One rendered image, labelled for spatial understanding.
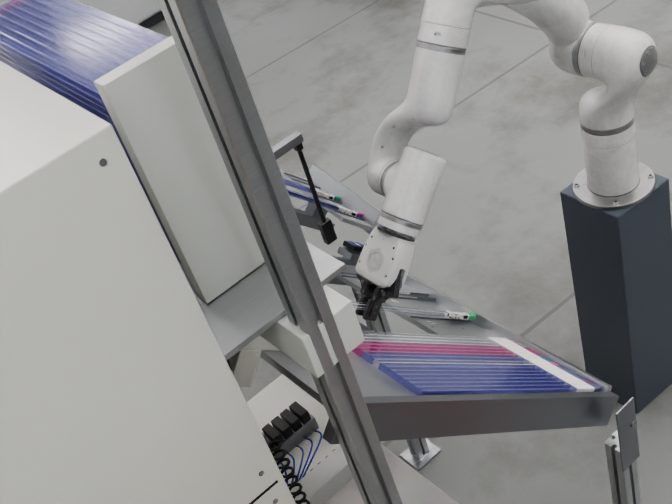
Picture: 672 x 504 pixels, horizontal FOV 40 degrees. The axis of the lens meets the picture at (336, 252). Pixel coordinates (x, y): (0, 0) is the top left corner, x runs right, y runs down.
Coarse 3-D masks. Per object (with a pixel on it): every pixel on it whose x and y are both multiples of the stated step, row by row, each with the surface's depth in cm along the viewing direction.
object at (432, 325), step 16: (352, 272) 208; (384, 304) 191; (400, 304) 193; (416, 304) 197; (432, 304) 202; (416, 320) 184; (432, 320) 188; (448, 320) 193; (464, 320) 196; (480, 336) 188; (496, 336) 192
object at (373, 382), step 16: (272, 352) 139; (352, 352) 151; (288, 368) 134; (304, 368) 136; (368, 368) 146; (304, 384) 130; (368, 384) 138; (384, 384) 141; (400, 384) 143; (320, 400) 128
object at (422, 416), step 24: (384, 408) 130; (408, 408) 133; (432, 408) 137; (456, 408) 141; (480, 408) 145; (504, 408) 149; (528, 408) 154; (552, 408) 159; (576, 408) 164; (600, 408) 170; (384, 432) 132; (408, 432) 135; (432, 432) 139; (456, 432) 143; (480, 432) 148; (504, 432) 152
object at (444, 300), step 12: (408, 276) 212; (420, 288) 209; (432, 288) 207; (444, 300) 204; (468, 312) 199; (480, 324) 196; (492, 324) 194; (504, 336) 191; (516, 336) 189; (540, 348) 185; (552, 360) 183; (564, 360) 182; (576, 372) 179; (600, 384) 175
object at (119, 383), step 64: (0, 64) 107; (0, 128) 94; (64, 128) 90; (0, 192) 84; (64, 192) 88; (128, 192) 92; (0, 256) 86; (64, 256) 90; (128, 256) 95; (0, 320) 88; (64, 320) 93; (128, 320) 97; (192, 320) 103; (0, 384) 91; (64, 384) 95; (128, 384) 100; (192, 384) 106; (0, 448) 93; (64, 448) 98; (128, 448) 104; (192, 448) 110; (256, 448) 117
